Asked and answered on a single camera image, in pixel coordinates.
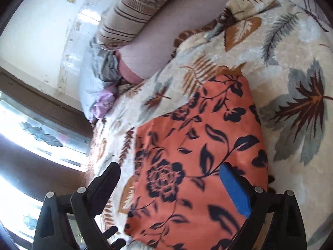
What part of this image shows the orange black floral garment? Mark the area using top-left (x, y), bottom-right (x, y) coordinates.
top-left (125, 75), bottom-right (268, 249)

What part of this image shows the stained glass window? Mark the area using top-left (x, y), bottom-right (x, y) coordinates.
top-left (1, 92), bottom-right (91, 242)

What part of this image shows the purple floral cloth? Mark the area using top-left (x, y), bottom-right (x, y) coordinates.
top-left (91, 86), bottom-right (118, 119)

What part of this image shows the light blue grey pillow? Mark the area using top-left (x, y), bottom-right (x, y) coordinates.
top-left (78, 37), bottom-right (121, 121)

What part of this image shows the cream leaf-pattern fleece blanket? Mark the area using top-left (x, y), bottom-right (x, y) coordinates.
top-left (89, 0), bottom-right (332, 249)

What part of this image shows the striped beige bolster pillow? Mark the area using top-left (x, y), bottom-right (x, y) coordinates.
top-left (97, 0), bottom-right (169, 50)

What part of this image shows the pink mauve bed sheet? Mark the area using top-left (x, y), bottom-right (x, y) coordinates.
top-left (117, 0), bottom-right (229, 84)

